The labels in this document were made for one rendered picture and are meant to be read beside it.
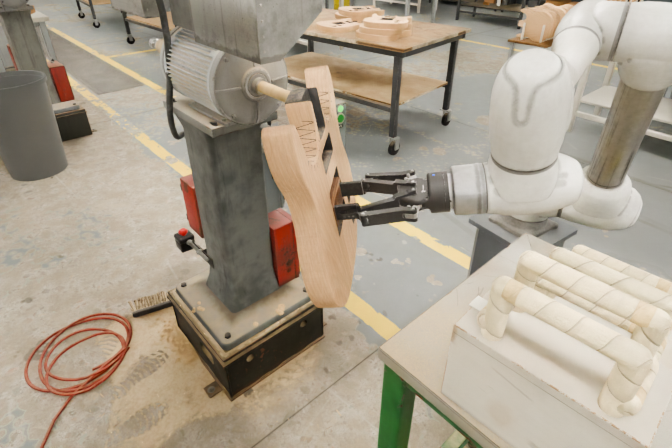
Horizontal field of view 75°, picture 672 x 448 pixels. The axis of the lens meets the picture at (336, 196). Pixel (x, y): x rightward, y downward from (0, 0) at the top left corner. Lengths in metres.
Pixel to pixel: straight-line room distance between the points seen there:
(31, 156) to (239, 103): 2.81
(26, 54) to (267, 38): 3.77
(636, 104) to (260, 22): 0.93
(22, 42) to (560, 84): 4.32
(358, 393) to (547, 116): 1.53
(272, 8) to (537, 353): 0.78
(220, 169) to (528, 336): 1.11
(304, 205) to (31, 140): 3.35
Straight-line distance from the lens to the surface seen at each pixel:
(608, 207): 1.59
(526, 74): 0.66
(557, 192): 0.79
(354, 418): 1.92
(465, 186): 0.77
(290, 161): 0.61
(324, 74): 0.87
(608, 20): 1.22
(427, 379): 0.88
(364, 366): 2.06
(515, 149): 0.70
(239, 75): 1.29
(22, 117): 3.85
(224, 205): 1.60
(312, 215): 0.69
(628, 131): 1.39
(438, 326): 0.97
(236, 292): 1.84
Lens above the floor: 1.63
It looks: 31 degrees down
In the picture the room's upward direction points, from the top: straight up
